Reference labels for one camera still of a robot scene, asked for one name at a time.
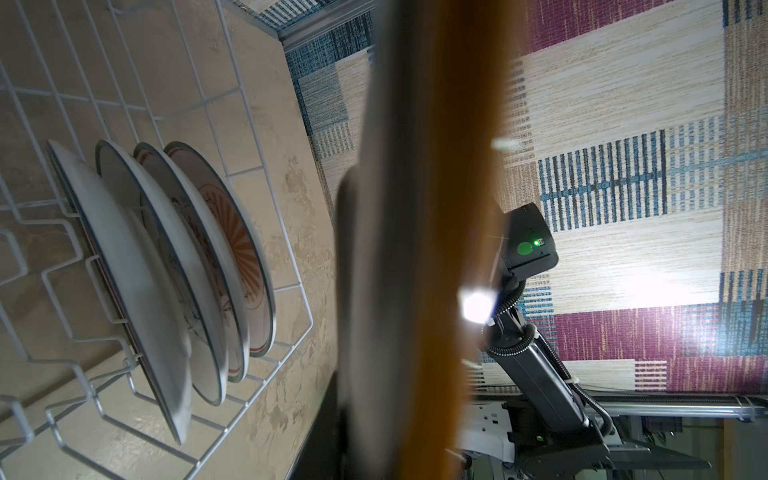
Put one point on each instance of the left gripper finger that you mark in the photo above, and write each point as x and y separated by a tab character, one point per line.
322	453

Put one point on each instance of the white round plate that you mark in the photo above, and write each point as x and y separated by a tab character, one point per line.
240	231
215	250
148	304
140	193

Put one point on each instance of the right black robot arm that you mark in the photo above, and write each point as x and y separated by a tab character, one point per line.
556	430

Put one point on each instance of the white wire dish rack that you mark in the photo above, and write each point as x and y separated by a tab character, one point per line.
75	400

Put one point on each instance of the aluminium front rail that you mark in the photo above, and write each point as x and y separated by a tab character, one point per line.
660	408

